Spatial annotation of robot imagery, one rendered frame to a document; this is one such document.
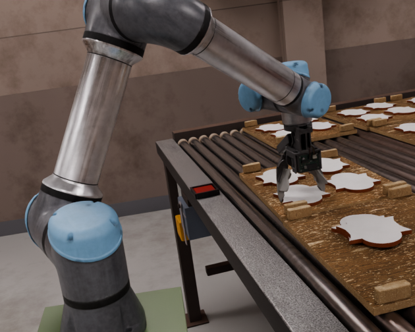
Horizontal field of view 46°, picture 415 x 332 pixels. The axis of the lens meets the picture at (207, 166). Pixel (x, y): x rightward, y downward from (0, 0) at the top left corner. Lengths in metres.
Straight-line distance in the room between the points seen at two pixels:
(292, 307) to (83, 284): 0.36
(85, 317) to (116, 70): 0.43
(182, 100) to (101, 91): 2.95
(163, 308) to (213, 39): 0.51
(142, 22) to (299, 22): 3.06
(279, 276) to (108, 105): 0.47
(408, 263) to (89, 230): 0.58
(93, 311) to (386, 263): 0.54
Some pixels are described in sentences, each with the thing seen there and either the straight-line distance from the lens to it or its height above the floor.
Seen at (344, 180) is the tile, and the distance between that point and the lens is 1.41.
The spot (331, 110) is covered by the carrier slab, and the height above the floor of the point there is 0.94.
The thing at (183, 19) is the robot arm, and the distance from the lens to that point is 0.83.
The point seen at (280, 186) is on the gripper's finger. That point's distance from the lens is 1.28.
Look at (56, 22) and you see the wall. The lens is 3.87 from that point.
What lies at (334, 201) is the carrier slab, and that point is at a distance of 1.29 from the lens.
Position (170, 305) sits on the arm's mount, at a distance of 0.97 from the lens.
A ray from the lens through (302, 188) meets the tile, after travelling 1.36.
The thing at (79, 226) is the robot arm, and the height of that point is 1.12.
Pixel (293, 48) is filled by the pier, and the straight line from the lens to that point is 3.83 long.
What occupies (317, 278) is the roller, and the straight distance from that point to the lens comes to 0.97.
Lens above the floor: 1.40
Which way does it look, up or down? 16 degrees down
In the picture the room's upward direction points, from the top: 8 degrees counter-clockwise
